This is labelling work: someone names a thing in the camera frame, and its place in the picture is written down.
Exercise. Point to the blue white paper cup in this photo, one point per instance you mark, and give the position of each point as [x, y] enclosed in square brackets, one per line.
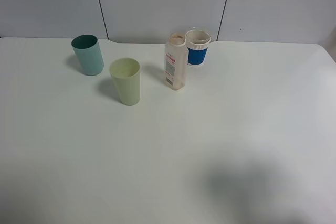
[197, 42]

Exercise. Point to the teal plastic cup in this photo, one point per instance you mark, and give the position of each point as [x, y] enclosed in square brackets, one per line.
[88, 53]

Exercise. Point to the clear plastic drink bottle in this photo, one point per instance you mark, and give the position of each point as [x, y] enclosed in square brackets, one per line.
[176, 56]

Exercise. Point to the pale green plastic cup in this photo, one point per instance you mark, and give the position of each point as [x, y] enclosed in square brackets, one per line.
[125, 73]

